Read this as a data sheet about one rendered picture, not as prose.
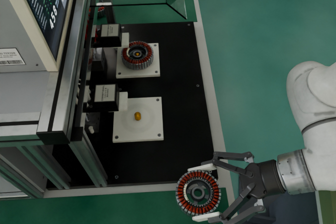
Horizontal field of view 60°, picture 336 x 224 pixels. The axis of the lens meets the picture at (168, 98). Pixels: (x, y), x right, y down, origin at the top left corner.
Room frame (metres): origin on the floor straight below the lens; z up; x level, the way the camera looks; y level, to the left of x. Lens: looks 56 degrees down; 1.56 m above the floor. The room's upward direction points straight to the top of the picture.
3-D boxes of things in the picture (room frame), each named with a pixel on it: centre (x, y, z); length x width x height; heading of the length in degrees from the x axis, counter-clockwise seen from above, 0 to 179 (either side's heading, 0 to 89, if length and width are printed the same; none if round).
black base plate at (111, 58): (0.57, 0.11, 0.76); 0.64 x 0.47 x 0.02; 3
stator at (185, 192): (0.21, -0.07, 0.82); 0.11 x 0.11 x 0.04
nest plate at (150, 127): (0.45, 0.09, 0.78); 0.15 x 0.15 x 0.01; 3
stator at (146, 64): (0.70, 0.11, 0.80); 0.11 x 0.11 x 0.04
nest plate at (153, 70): (0.70, 0.11, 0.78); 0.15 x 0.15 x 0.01; 3
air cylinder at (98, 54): (0.69, 0.25, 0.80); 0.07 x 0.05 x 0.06; 3
